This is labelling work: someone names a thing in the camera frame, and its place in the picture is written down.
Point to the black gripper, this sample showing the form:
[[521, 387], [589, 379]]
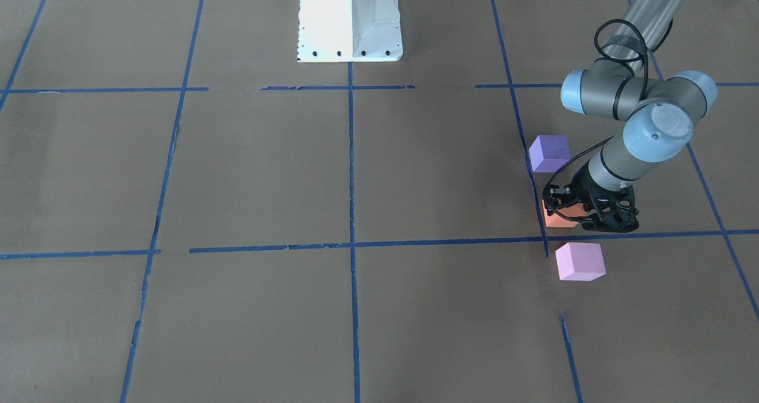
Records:
[[581, 185]]

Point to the orange foam cube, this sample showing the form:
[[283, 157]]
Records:
[[553, 220]]

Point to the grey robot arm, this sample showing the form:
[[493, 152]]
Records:
[[659, 117]]

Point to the pink foam cube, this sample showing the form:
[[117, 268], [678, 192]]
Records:
[[578, 261]]

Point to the purple foam cube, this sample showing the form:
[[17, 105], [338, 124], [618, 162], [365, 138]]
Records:
[[549, 152]]

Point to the blue tape strip crosswise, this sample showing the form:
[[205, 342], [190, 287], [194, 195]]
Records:
[[362, 244]]

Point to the blue tape strip lengthwise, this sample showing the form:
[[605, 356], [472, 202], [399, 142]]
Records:
[[537, 202]]

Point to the blue tape strip centre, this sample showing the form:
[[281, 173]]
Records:
[[353, 239]]

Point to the blue tape strip upper row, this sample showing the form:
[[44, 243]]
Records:
[[266, 88]]

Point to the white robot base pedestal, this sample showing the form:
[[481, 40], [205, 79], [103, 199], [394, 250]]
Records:
[[332, 31]]

